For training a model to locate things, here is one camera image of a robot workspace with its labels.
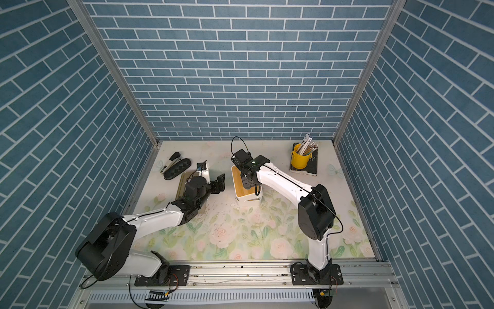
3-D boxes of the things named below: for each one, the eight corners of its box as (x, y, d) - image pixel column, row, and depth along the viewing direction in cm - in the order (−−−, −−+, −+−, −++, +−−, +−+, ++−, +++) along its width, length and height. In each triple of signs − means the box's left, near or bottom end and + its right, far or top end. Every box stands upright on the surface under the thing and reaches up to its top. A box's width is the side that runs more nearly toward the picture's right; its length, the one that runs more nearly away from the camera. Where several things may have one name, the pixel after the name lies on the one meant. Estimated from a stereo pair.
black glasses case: (163, 177, 106) (161, 173, 103) (186, 160, 114) (184, 156, 111) (170, 182, 103) (167, 179, 101) (192, 164, 112) (191, 160, 109)
